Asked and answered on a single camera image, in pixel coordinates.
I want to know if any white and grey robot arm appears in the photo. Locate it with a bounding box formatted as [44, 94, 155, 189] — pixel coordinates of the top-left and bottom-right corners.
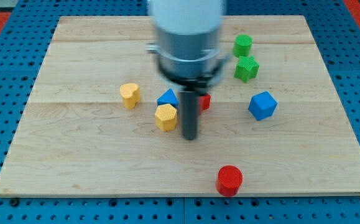
[147, 0, 227, 92]

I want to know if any yellow hexagon block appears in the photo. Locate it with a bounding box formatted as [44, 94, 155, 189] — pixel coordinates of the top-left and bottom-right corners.
[155, 103, 177, 131]

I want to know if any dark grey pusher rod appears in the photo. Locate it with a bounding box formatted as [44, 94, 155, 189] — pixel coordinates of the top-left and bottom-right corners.
[179, 87, 199, 141]

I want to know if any blue triangle block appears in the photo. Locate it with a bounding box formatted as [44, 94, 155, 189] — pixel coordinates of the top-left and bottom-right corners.
[157, 88, 179, 108]

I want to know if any red block behind rod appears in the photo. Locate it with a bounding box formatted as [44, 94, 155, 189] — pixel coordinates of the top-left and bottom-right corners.
[198, 93, 211, 114]

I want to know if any yellow heart block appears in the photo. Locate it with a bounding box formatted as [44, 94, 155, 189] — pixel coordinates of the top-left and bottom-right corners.
[119, 83, 141, 109]

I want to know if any wooden board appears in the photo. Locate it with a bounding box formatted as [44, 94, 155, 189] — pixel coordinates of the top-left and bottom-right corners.
[0, 16, 360, 198]

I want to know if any green star block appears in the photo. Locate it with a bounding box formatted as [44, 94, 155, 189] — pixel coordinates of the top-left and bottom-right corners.
[234, 56, 259, 83]

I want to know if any blue cube block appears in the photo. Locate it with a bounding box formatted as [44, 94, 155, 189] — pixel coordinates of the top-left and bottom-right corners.
[248, 91, 278, 121]

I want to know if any red cylinder block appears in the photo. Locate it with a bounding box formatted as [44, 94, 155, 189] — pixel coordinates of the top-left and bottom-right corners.
[216, 165, 243, 197]

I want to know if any green cylinder block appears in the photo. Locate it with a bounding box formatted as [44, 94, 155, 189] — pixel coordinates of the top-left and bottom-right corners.
[233, 34, 252, 57]

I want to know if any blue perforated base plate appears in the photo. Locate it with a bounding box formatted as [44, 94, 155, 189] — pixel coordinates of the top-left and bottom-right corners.
[0, 0, 360, 223]

